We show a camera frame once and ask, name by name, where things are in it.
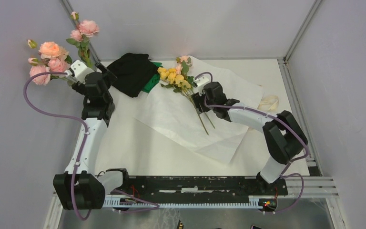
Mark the white paper bouquet wrap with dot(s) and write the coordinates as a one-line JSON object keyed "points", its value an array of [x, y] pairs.
{"points": [[174, 116]]}

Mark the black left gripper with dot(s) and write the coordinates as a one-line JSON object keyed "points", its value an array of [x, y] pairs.
{"points": [[108, 78]]}

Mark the white slotted cable duct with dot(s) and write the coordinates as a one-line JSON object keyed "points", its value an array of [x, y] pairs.
{"points": [[115, 201]]}

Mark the black cloth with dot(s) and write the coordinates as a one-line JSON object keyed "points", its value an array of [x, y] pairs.
{"points": [[133, 71]]}

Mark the yellow rose stem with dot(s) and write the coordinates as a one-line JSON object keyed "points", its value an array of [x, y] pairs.
{"points": [[178, 79]]}

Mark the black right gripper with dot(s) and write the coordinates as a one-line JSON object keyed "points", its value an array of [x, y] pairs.
{"points": [[199, 99]]}

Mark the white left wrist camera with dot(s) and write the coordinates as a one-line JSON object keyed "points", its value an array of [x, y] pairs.
{"points": [[77, 72]]}

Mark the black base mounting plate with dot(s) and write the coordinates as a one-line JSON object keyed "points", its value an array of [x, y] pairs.
{"points": [[201, 190]]}

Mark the peach rose stem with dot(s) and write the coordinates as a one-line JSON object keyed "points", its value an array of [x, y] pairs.
{"points": [[48, 51]]}

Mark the green cloth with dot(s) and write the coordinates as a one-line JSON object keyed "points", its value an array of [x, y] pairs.
{"points": [[154, 79]]}

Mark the pink roses in vase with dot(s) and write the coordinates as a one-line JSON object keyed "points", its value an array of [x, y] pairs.
{"points": [[49, 65]]}

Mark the pink rose stem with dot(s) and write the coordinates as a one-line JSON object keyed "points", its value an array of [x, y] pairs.
{"points": [[81, 35]]}

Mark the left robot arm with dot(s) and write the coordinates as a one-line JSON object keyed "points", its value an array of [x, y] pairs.
{"points": [[78, 187]]}

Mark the cream printed ribbon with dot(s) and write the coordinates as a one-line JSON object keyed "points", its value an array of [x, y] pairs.
{"points": [[269, 103]]}

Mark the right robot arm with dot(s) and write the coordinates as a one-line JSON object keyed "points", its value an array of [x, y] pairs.
{"points": [[283, 135]]}

